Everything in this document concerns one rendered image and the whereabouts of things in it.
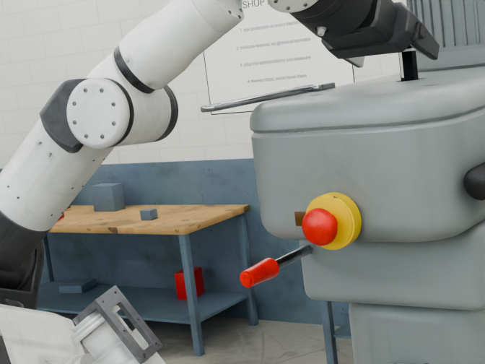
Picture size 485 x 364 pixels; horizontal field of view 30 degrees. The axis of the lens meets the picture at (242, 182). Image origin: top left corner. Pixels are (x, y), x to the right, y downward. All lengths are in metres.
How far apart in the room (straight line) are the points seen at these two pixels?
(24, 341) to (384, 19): 0.55
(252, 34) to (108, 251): 2.30
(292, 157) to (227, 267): 5.79
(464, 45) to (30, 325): 0.69
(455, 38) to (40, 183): 0.60
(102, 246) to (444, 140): 6.70
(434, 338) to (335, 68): 4.95
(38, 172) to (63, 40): 6.45
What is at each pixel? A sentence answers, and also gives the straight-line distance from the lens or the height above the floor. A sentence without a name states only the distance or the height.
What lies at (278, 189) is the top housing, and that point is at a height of 1.79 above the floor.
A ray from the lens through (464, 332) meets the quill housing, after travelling 1.12.
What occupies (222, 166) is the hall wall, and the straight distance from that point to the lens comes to 6.60.
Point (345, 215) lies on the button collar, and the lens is 0.96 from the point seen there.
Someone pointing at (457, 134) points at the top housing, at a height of 1.84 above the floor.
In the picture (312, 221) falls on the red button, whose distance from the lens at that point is 0.94.
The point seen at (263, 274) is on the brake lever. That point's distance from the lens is 1.03.
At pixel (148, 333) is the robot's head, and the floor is 1.66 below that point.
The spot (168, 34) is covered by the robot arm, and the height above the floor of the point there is 1.98.
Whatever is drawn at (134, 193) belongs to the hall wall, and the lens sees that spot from 7.19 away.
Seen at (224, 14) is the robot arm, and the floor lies 1.99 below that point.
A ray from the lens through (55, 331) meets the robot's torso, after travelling 1.13.
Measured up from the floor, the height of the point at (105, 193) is 1.02.
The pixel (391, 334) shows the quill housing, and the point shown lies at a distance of 1.15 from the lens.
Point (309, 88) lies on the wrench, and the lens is 1.15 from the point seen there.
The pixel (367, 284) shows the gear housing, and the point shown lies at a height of 1.66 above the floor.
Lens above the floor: 1.95
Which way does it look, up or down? 8 degrees down
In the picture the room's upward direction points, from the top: 7 degrees counter-clockwise
